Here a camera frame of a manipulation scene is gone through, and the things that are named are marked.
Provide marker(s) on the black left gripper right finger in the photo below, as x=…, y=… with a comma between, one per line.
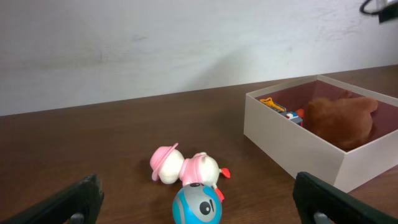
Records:
x=319, y=202

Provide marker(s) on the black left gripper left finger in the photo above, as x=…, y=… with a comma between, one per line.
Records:
x=78, y=203

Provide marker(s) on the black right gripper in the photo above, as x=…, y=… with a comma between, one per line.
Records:
x=388, y=10

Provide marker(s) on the brown plush bear toy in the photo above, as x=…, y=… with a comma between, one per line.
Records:
x=345, y=122

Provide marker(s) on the white cardboard box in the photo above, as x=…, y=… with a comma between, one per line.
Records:
x=295, y=149

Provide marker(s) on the red grey toy truck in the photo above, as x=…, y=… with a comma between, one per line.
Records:
x=293, y=116

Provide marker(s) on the pink white duck toy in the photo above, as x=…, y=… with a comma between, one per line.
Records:
x=168, y=165

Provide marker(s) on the blue grey ball toy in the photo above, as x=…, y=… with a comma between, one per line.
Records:
x=197, y=203

